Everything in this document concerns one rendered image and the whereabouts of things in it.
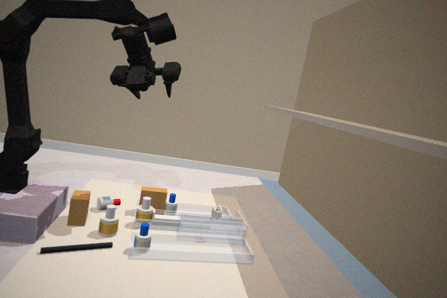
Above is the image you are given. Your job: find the brown rectangular block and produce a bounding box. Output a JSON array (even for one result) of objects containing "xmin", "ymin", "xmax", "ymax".
[{"xmin": 68, "ymin": 190, "xmax": 91, "ymax": 226}]

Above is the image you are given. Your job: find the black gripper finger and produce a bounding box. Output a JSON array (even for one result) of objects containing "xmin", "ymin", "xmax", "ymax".
[
  {"xmin": 163, "ymin": 80, "xmax": 174, "ymax": 98},
  {"xmin": 118, "ymin": 84, "xmax": 140, "ymax": 99}
]

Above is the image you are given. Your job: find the grey jar with blue lid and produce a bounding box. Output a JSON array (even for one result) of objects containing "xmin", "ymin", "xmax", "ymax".
[
  {"xmin": 133, "ymin": 223, "xmax": 152, "ymax": 248},
  {"xmin": 165, "ymin": 193, "xmax": 178, "ymax": 211}
]

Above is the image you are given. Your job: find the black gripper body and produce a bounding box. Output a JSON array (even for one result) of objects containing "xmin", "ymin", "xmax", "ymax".
[{"xmin": 110, "ymin": 47, "xmax": 182, "ymax": 85}]

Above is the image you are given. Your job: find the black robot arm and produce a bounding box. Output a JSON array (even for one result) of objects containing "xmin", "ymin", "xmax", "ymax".
[{"xmin": 0, "ymin": 0, "xmax": 177, "ymax": 194}]

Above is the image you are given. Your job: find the black flat bar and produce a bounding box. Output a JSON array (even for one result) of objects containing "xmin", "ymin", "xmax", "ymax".
[{"xmin": 40, "ymin": 242, "xmax": 113, "ymax": 254}]

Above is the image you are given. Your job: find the white bottle with red cap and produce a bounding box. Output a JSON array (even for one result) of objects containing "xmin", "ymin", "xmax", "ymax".
[{"xmin": 97, "ymin": 196, "xmax": 121, "ymax": 210}]

